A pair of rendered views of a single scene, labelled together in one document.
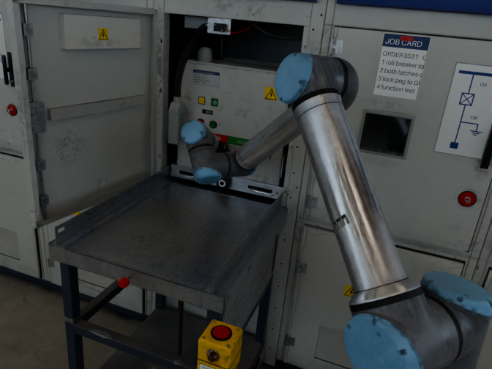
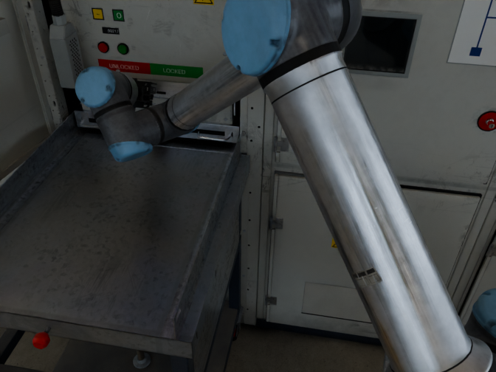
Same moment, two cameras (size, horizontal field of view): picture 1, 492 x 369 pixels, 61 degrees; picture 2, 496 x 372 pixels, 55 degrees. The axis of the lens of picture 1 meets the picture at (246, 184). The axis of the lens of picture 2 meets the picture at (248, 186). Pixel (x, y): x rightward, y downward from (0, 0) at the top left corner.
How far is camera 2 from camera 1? 42 cm
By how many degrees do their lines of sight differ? 18
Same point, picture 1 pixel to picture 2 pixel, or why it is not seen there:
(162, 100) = (35, 21)
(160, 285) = (97, 334)
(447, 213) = (463, 141)
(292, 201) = (255, 145)
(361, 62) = not seen: outside the picture
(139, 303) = not seen: hidden behind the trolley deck
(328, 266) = (310, 218)
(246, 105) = (167, 15)
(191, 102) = (83, 18)
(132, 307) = not seen: hidden behind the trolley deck
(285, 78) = (242, 31)
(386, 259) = (444, 331)
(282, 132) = (237, 85)
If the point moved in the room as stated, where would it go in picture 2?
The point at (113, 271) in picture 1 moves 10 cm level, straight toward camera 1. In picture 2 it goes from (21, 322) to (28, 360)
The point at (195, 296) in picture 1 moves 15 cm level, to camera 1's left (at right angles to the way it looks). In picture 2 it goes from (150, 343) to (74, 353)
